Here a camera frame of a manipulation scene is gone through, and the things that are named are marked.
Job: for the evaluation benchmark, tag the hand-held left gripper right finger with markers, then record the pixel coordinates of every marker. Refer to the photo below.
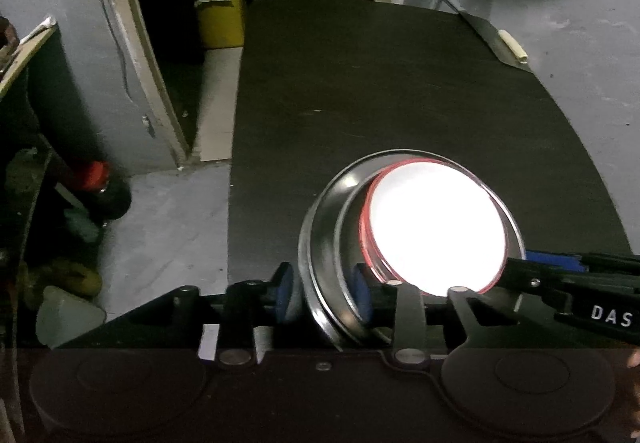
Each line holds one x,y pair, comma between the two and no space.
361,298

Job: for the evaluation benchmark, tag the grey metal dustpan plate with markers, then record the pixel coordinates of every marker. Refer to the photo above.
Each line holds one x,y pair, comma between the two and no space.
487,35

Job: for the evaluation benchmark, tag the wooden kitchen counter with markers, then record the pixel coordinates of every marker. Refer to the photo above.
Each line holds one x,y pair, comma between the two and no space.
25,55

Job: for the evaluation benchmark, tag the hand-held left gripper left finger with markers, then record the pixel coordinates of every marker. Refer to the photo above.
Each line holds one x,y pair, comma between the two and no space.
286,295

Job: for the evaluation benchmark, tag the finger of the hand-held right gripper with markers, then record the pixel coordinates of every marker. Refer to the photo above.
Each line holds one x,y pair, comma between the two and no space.
555,263
532,285

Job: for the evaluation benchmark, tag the red capped dark jug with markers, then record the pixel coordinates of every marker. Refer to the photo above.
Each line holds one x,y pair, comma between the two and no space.
107,193

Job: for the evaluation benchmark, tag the white ceramic bowl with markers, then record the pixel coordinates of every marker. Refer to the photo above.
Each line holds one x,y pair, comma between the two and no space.
435,223

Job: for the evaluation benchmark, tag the stainless steel bowl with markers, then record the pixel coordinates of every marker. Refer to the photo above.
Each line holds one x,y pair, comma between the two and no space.
347,243

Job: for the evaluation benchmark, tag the stainless steel plate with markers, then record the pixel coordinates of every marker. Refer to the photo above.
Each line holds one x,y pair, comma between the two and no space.
320,243

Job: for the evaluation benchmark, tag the cream paper roll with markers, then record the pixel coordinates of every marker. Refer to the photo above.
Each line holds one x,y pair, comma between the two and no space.
514,48

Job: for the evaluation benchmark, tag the yellow box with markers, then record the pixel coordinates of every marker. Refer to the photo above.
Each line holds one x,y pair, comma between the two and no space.
222,20

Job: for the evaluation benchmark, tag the wooden door frame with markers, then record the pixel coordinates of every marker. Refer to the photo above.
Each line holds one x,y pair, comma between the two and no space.
150,73

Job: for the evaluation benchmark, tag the white paper sheet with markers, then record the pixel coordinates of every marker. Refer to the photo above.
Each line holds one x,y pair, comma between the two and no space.
40,29

